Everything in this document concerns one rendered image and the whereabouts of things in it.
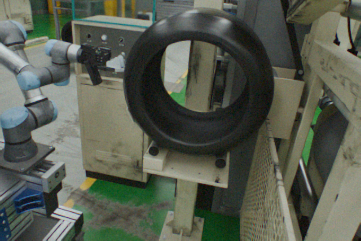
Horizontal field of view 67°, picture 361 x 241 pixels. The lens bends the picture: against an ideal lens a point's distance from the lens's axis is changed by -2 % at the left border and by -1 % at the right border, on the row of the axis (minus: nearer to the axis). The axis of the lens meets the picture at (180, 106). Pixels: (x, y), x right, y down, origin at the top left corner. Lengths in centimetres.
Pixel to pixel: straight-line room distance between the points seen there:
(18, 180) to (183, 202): 92
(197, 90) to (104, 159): 114
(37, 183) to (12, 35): 71
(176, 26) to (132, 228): 149
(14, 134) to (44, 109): 18
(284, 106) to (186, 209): 91
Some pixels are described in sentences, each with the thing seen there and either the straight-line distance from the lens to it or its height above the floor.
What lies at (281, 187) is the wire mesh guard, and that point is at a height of 100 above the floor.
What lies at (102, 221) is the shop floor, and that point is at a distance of 213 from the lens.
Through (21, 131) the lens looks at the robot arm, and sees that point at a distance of 146.
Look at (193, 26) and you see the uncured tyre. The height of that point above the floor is 142.
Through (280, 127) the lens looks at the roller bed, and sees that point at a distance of 140.
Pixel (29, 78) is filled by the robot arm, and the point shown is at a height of 117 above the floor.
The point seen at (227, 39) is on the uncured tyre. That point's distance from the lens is 93.
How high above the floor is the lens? 155
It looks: 24 degrees down
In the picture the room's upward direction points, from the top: 5 degrees clockwise
